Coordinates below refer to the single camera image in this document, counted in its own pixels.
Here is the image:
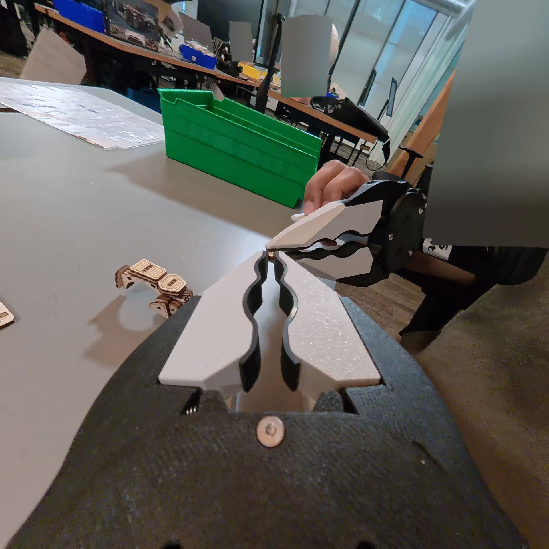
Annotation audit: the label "black bag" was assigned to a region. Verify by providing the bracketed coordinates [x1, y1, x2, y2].
[310, 95, 392, 144]

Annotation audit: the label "person's black pants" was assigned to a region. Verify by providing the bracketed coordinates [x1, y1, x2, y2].
[399, 245, 549, 337]

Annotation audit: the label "blue crate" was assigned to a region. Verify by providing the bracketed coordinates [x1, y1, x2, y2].
[126, 87, 163, 113]

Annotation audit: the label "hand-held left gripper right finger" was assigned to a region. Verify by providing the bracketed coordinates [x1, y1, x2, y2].
[274, 251, 382, 411]

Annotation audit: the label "wooden beam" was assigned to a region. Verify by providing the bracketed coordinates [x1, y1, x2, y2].
[388, 73, 455, 176]

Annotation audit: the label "grey desk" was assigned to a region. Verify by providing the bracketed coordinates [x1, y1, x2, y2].
[0, 77, 344, 549]

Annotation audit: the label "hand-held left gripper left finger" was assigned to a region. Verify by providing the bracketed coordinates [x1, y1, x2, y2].
[158, 252, 270, 410]

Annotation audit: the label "person's right hand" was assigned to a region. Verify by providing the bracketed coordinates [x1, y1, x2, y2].
[304, 160, 370, 216]

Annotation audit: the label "long wooden workbench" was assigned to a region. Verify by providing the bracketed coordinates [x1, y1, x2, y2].
[33, 2, 378, 144]

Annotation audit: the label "black tripod stand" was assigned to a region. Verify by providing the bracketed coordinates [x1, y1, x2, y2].
[256, 12, 286, 113]

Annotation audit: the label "small blue parts bin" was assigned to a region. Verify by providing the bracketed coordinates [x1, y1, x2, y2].
[179, 42, 218, 70]

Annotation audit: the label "person's brown shirt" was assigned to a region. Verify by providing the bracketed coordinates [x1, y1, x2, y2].
[414, 257, 549, 549]

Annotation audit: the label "brown cardboard panel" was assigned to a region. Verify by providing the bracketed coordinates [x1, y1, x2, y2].
[19, 28, 86, 84]

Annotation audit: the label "blue storage bin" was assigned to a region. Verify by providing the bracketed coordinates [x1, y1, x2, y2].
[53, 0, 106, 34]

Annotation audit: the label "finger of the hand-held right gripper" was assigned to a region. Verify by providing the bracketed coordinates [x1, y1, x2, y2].
[265, 199, 383, 252]
[283, 242, 374, 283]

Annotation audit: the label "printed model kit box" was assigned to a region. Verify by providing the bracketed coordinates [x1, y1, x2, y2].
[105, 0, 160, 52]

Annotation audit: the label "printed paper sheet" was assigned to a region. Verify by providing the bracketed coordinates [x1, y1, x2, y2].
[0, 79, 166, 151]

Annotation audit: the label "black office chair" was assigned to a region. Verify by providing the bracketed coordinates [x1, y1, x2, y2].
[388, 145, 435, 202]

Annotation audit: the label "green plastic bin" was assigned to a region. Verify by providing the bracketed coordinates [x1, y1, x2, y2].
[158, 88, 323, 210]

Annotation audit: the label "wooden model arm piece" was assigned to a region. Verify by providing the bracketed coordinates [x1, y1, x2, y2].
[115, 259, 194, 319]

